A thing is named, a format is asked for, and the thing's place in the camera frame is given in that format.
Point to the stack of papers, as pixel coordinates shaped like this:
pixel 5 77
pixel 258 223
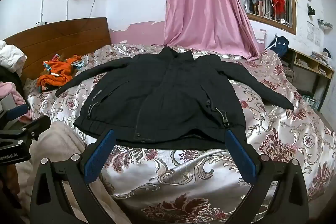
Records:
pixel 319 56

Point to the pink curtain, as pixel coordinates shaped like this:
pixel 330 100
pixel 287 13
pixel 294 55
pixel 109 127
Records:
pixel 199 3

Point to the paper wall calendar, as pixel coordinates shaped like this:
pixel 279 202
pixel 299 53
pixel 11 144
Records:
pixel 311 29

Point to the white bedding bundle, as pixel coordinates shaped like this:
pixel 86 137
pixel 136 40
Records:
pixel 10 54

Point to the wooden headboard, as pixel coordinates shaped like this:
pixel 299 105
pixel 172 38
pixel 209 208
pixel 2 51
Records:
pixel 65 35

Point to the black wall hook item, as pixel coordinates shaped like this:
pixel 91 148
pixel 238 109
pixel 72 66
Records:
pixel 311 10

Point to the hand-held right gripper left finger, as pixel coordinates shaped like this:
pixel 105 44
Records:
pixel 98 158

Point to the beige fleece blanket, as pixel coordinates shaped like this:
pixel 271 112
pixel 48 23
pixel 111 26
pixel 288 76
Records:
pixel 60 161

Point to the wall power socket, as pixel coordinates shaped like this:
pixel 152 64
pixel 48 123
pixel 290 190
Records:
pixel 40 23

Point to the orange garment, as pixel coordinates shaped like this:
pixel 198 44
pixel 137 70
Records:
pixel 56 71

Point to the small wall rack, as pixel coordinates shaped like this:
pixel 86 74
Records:
pixel 324 22

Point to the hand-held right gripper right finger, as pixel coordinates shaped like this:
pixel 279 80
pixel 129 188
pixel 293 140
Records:
pixel 241 161

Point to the black jacket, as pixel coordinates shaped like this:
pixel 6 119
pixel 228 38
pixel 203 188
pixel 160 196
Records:
pixel 162 98

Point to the dark cloth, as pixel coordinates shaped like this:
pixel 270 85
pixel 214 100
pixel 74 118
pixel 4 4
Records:
pixel 8 79

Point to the wooden shelf unit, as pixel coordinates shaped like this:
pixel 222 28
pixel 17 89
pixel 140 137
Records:
pixel 309 64

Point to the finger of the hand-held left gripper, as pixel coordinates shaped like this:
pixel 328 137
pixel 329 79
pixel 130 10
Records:
pixel 17 111
pixel 39 127

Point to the floral satin bedspread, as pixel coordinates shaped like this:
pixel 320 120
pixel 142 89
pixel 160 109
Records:
pixel 183 174

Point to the blue backpack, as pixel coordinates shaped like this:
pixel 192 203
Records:
pixel 279 44

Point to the pink cloth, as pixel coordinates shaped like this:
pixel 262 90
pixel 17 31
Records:
pixel 15 98

